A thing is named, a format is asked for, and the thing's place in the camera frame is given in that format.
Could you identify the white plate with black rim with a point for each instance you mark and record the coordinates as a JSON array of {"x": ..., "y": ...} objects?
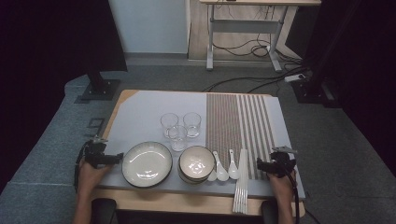
[{"x": 146, "y": 163}]

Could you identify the black curtain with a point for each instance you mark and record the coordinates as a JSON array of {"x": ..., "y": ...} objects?
[
  {"x": 37, "y": 46},
  {"x": 367, "y": 62}
]

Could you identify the person's right hand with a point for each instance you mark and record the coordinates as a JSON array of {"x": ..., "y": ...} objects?
[{"x": 285, "y": 188}]

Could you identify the dark floor outlet frame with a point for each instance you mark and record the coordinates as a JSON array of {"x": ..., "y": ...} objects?
[{"x": 90, "y": 123}]

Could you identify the wooden table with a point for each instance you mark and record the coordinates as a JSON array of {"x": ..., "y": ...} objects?
[{"x": 174, "y": 203}]

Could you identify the bundle of white chopsticks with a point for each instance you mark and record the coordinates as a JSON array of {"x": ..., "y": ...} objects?
[{"x": 241, "y": 193}]

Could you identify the light grey table sheet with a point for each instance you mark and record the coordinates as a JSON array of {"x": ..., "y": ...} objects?
[{"x": 146, "y": 105}]

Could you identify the person's left hand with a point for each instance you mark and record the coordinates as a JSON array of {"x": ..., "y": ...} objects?
[{"x": 88, "y": 180}]

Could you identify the white ceramic spoon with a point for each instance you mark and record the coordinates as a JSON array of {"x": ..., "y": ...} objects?
[
  {"x": 212, "y": 177},
  {"x": 222, "y": 174},
  {"x": 233, "y": 171}
]

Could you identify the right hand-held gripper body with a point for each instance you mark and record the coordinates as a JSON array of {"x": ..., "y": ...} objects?
[{"x": 283, "y": 163}]

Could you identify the white power strip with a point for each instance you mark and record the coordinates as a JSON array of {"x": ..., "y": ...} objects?
[{"x": 294, "y": 77}]

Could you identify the black stand with base plate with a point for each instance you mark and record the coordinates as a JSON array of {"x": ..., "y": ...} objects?
[
  {"x": 99, "y": 90},
  {"x": 311, "y": 93}
]

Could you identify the black chair armrest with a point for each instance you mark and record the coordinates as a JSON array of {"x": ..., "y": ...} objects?
[
  {"x": 104, "y": 213},
  {"x": 270, "y": 214}
]

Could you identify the standing desk with grey legs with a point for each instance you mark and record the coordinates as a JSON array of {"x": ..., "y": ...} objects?
[{"x": 246, "y": 26}]

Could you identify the pale blue partition panel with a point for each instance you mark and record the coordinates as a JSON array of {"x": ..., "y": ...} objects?
[{"x": 149, "y": 25}]

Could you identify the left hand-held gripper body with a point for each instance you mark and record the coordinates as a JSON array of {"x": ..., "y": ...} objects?
[{"x": 95, "y": 154}]

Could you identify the clear glass tumbler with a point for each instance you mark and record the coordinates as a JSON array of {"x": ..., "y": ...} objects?
[
  {"x": 192, "y": 124},
  {"x": 169, "y": 123}
]

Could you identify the brown striped placemat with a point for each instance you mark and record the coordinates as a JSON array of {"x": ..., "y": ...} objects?
[{"x": 222, "y": 124}]

